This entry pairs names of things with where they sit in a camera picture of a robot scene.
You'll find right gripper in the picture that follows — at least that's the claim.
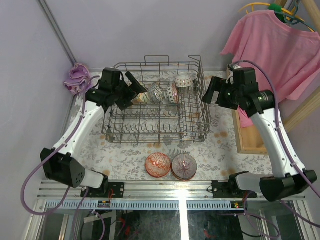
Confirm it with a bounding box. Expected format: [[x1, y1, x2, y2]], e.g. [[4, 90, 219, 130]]
[[201, 76, 243, 110]]

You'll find orange leaf floral bowl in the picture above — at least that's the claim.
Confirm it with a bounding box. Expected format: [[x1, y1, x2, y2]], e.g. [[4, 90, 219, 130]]
[[135, 92, 149, 104]]

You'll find navy geometric pattern bowl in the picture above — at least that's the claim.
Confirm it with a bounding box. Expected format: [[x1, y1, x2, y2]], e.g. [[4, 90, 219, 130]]
[[147, 82, 163, 104]]

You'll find orange diamond white bowl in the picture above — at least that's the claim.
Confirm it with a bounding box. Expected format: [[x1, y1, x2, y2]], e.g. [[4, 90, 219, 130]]
[[174, 74, 193, 88]]

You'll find brown diamond dotted bowl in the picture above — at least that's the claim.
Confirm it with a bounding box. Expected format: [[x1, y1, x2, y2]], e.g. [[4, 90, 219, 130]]
[[164, 83, 179, 104]]

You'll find orange aztec pattern bowl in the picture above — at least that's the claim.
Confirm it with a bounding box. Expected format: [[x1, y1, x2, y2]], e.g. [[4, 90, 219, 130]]
[[144, 152, 172, 178]]

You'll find purple striped bowl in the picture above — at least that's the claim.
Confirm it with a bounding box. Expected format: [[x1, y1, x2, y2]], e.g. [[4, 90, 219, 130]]
[[171, 153, 198, 181]]

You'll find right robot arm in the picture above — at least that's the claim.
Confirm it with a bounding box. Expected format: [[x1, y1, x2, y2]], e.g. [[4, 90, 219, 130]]
[[202, 67, 318, 202]]

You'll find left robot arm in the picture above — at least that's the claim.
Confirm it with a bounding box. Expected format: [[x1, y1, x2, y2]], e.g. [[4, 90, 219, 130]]
[[40, 68, 147, 198]]

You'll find crumpled purple cloth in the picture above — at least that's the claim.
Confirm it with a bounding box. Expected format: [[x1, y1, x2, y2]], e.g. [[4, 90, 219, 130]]
[[63, 63, 92, 96]]

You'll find pink t-shirt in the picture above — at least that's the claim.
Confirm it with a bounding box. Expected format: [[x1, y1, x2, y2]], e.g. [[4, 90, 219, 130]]
[[219, 10, 320, 128]]

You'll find yellow hanger hoop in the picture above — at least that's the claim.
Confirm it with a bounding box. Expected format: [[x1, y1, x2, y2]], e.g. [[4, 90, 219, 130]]
[[238, 2, 316, 33]]

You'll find green hanger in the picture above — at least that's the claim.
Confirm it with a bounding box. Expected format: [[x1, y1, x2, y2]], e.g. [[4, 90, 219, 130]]
[[268, 3, 291, 24]]

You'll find grey wire dish rack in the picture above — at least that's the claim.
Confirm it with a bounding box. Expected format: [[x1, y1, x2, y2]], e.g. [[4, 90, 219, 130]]
[[101, 55, 211, 144]]

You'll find wooden tray frame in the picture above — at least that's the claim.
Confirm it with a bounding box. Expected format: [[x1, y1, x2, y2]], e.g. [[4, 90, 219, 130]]
[[226, 67, 271, 155]]

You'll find aluminium rail frame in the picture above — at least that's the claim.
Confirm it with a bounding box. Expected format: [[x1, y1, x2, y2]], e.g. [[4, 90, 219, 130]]
[[37, 178, 308, 211]]

